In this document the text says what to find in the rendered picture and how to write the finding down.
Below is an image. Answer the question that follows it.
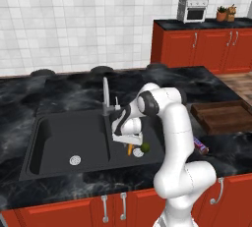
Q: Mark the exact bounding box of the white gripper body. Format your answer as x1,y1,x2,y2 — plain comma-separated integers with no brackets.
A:
111,131,145,146

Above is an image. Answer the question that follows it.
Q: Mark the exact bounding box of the grey sink faucet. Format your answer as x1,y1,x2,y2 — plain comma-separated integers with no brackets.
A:
101,76,123,118

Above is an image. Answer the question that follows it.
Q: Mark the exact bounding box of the black double sink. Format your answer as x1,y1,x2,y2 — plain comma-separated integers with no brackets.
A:
18,107,167,183

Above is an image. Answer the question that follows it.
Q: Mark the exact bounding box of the brown wooden tray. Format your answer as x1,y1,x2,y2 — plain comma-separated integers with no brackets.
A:
190,99,252,137

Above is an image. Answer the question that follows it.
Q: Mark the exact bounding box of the green lime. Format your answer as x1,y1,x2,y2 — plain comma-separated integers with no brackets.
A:
140,142,152,153

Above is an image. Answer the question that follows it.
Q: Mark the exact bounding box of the red cupboard door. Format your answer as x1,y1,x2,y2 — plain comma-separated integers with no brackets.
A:
191,172,252,227
112,187,169,227
17,195,115,227

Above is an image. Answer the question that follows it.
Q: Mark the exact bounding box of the purple wrapped candy bar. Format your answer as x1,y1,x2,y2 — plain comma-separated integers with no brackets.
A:
193,136,210,156

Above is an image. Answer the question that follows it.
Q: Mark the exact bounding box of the red cupboard run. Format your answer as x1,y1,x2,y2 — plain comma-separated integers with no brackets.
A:
150,19,252,76

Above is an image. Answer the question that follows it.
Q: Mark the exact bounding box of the silver toaster oven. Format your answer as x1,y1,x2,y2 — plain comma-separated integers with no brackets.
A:
176,0,210,25

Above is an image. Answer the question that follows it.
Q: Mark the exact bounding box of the potted green plant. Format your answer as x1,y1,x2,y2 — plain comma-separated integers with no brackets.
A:
216,5,228,23

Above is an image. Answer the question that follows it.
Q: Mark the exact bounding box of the wooden knife block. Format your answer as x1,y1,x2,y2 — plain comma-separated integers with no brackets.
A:
225,3,238,23

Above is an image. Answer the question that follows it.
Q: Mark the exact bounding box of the silver cupboard handle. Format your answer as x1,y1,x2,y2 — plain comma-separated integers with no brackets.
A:
209,177,225,206
119,192,128,221
100,195,109,224

